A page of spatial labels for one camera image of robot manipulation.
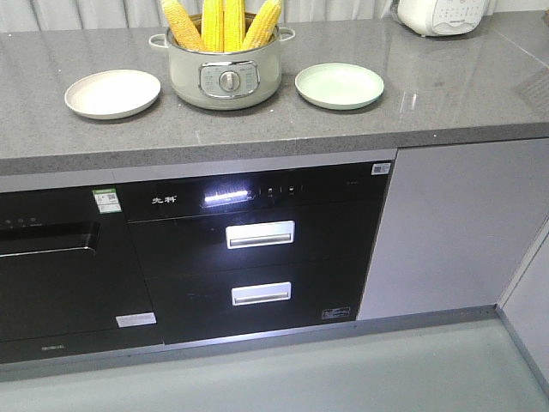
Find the beige plate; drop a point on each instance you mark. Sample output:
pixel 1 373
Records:
pixel 112 94

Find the white pleated curtain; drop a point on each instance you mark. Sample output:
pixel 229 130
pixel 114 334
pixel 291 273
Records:
pixel 47 15

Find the green electric cooking pot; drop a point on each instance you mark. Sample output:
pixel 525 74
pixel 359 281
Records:
pixel 224 81

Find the grey cabinet door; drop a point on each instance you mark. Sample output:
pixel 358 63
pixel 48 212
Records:
pixel 456 224

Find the corn cob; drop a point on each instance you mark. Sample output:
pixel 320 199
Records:
pixel 212 29
pixel 234 25
pixel 183 28
pixel 263 25

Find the black drawer sterilizer cabinet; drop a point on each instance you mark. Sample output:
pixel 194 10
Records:
pixel 236 254

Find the grey side cabinet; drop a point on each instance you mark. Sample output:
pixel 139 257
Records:
pixel 524 303

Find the light green plate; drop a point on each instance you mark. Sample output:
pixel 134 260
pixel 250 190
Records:
pixel 339 86

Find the white blender appliance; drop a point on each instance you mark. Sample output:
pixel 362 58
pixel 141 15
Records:
pixel 435 18

